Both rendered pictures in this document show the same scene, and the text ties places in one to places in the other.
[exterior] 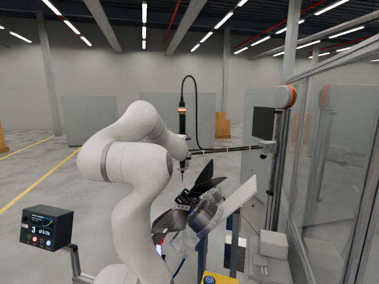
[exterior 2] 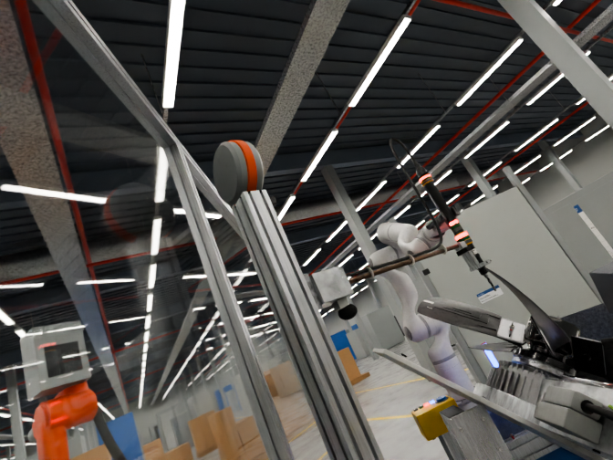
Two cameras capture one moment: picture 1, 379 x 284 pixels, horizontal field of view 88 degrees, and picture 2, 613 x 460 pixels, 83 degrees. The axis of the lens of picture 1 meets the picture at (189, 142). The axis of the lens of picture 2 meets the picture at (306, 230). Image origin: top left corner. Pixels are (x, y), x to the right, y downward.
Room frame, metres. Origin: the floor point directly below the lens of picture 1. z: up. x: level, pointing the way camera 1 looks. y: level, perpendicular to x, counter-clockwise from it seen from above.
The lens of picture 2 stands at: (2.09, -0.81, 1.41)
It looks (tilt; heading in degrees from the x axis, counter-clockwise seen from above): 19 degrees up; 160
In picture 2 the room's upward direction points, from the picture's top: 25 degrees counter-clockwise
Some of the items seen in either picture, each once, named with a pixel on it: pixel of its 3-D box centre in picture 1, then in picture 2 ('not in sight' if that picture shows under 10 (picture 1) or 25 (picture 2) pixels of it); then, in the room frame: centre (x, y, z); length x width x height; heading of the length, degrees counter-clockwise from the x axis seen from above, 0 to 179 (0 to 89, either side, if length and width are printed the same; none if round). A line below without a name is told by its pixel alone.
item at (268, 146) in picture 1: (268, 146); (323, 289); (1.33, -0.55, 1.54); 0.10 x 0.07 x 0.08; 108
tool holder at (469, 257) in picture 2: (184, 160); (471, 255); (1.14, 0.03, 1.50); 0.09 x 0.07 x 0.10; 108
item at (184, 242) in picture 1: (184, 240); not in sight; (1.08, 0.03, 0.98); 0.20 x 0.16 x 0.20; 73
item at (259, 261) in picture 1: (259, 264); not in sight; (1.01, -0.44, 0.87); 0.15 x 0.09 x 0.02; 167
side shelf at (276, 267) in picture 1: (267, 258); not in sight; (1.08, -0.52, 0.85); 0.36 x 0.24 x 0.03; 163
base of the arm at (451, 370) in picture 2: not in sight; (454, 378); (0.46, 0.16, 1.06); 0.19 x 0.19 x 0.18
